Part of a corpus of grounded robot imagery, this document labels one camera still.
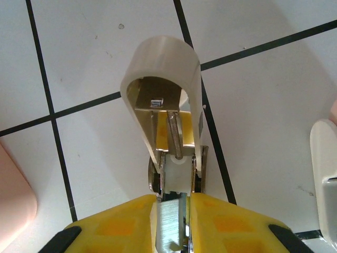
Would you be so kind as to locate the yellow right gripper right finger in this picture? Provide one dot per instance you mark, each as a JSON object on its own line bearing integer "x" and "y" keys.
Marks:
{"x": 231, "y": 232}

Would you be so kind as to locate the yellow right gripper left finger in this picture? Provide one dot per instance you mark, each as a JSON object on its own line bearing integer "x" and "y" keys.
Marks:
{"x": 113, "y": 232}

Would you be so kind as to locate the grey staple strip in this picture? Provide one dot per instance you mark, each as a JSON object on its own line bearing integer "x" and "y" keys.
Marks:
{"x": 168, "y": 221}

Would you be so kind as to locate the pink plastic tray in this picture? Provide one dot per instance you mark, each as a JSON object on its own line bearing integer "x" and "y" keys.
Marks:
{"x": 13, "y": 189}

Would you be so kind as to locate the cream stapler with metal magazine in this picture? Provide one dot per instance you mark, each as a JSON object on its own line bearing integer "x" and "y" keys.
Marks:
{"x": 160, "y": 60}

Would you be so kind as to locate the white and pink plastic piece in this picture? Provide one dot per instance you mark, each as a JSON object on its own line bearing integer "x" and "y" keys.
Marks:
{"x": 319, "y": 158}

